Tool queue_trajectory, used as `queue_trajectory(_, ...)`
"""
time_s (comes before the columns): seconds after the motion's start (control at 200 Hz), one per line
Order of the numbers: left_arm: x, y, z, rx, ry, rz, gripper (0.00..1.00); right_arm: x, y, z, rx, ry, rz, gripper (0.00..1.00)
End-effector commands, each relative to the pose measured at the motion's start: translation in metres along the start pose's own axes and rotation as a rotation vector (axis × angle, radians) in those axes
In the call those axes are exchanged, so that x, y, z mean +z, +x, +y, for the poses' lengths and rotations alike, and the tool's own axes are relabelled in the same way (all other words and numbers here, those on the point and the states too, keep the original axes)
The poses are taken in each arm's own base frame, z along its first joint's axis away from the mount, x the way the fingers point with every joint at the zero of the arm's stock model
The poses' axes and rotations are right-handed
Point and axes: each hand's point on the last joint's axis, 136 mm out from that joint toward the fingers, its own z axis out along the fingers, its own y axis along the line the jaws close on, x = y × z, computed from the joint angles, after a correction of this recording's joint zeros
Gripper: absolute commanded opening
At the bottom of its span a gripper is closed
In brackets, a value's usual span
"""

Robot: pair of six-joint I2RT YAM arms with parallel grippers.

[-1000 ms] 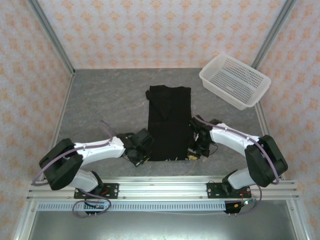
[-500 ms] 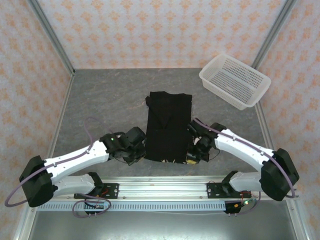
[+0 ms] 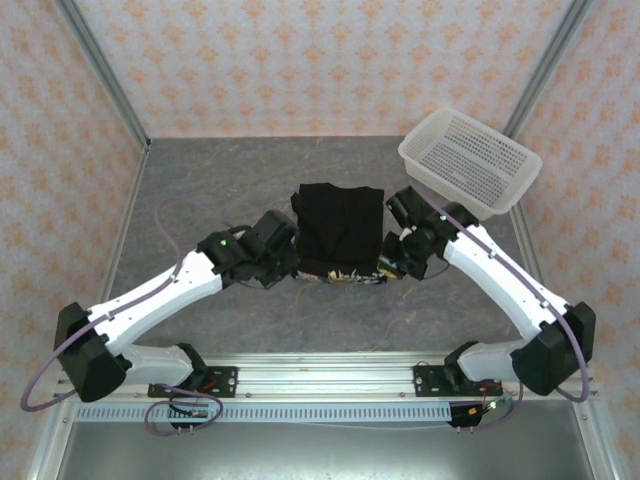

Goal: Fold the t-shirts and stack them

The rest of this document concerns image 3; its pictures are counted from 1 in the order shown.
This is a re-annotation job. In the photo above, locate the black t-shirt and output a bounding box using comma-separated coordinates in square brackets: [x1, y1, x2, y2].
[290, 183, 389, 287]

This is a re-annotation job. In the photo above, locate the white perforated plastic basket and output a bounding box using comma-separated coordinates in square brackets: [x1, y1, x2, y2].
[397, 107, 544, 222]

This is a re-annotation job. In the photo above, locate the grey metal panel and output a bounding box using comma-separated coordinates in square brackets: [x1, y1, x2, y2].
[52, 422, 599, 480]

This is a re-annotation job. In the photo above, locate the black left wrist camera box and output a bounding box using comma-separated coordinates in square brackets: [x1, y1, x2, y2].
[249, 209, 300, 251]

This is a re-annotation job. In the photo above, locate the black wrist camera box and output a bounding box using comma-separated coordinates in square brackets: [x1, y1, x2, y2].
[385, 185, 422, 224]
[249, 209, 300, 251]

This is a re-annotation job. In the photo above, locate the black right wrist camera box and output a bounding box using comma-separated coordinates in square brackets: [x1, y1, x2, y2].
[385, 185, 422, 224]

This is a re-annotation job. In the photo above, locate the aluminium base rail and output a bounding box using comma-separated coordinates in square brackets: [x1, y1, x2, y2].
[52, 351, 599, 402]

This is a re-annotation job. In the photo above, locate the grey slotted cable duct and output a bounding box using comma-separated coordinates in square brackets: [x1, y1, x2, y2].
[73, 402, 454, 425]

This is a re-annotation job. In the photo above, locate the aluminium frame post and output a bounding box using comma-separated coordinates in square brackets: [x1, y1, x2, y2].
[53, 0, 152, 153]
[501, 0, 595, 140]

